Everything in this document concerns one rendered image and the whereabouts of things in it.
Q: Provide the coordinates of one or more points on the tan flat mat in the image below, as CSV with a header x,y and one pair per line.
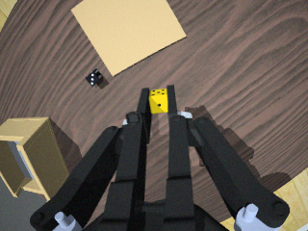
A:
x,y
124,32

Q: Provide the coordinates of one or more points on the tan wooden crate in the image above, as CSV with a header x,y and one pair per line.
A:
x,y
29,145

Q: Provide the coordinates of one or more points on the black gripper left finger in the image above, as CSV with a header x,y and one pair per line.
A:
x,y
74,203

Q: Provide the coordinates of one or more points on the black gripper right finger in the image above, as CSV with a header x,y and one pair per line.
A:
x,y
254,207

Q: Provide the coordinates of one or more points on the yellow die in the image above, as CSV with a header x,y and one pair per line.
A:
x,y
158,101

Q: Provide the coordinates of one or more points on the black die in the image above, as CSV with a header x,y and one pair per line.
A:
x,y
94,77

